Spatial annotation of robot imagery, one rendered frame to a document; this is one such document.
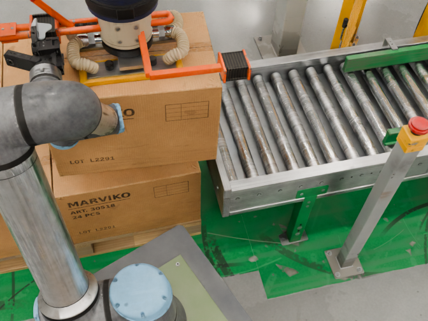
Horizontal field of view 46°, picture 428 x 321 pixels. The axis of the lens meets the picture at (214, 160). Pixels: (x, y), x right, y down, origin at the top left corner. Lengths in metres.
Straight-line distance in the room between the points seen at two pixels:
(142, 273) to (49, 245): 0.29
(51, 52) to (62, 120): 0.66
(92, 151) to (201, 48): 0.54
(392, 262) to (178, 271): 1.33
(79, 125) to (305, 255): 1.75
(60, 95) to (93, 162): 0.96
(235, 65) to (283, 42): 1.79
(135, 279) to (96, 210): 0.91
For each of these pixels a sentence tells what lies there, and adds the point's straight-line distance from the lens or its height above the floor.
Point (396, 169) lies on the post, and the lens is 1.85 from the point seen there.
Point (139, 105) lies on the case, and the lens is 1.67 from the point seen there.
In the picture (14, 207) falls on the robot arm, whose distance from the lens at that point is 1.06.
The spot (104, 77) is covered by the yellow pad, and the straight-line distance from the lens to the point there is 1.67.
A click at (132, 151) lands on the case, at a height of 0.78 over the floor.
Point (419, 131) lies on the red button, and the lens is 1.71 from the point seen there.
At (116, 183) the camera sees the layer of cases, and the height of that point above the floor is 0.54.
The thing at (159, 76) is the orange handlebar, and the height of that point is 1.20.
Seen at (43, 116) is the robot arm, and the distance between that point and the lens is 0.93.
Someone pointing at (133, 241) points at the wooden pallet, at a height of 0.02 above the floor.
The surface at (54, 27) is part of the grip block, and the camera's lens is 1.68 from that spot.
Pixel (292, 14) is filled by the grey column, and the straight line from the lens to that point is 3.16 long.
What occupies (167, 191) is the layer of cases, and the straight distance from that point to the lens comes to 2.13.
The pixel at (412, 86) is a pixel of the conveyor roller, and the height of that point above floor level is 0.54.
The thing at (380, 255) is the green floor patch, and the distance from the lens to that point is 2.63.
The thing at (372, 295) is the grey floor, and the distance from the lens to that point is 2.53.
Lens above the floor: 2.24
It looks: 54 degrees down
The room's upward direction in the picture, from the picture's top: 2 degrees clockwise
